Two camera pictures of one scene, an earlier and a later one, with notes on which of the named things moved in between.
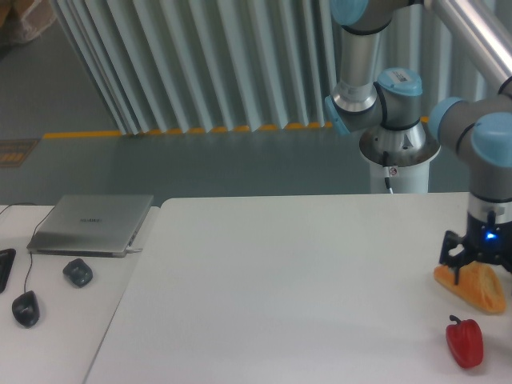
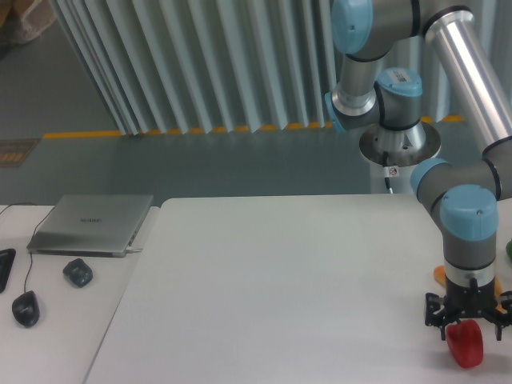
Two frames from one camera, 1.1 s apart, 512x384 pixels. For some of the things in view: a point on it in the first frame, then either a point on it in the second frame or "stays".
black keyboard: [6, 259] stays
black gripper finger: [451, 240] to [442, 319]
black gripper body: [489, 241] to [470, 302]
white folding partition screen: [190, 66] stays
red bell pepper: [466, 342] stays
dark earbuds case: [78, 272] stays
